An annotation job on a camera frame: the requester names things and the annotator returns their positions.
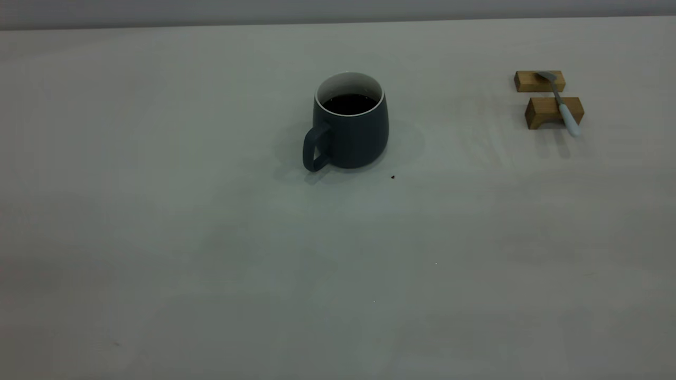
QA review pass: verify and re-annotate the flat wooden block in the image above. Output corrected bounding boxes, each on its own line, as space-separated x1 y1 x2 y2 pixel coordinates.
514 70 566 93

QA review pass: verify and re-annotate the arched wooden block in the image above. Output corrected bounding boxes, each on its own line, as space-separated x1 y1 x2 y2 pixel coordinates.
525 97 585 130

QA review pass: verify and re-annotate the dark grey cup with coffee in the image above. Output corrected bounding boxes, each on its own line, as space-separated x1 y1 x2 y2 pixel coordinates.
302 71 390 173

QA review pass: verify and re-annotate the grey spoon with pale-blue handle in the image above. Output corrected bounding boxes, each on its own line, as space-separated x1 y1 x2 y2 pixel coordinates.
538 71 581 138

